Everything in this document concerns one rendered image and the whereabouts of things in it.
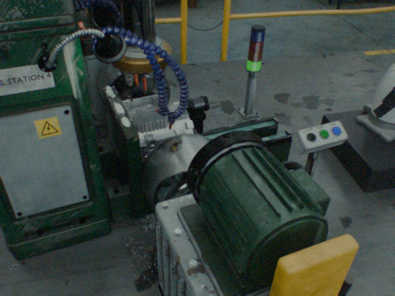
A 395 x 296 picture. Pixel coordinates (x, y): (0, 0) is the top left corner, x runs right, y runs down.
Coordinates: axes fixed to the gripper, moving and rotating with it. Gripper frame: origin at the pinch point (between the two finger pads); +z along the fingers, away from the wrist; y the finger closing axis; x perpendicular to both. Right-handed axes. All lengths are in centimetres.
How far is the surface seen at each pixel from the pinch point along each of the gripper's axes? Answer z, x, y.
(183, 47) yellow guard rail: 195, -175, -30
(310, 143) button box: 10.4, 1.9, 23.3
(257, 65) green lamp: 36, -46, 11
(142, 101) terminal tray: 19, -29, 69
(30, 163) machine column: 6, -11, 105
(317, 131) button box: 10.4, -1.7, 18.5
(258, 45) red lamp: 28, -50, 12
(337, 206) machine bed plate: 28.9, 21.3, 11.1
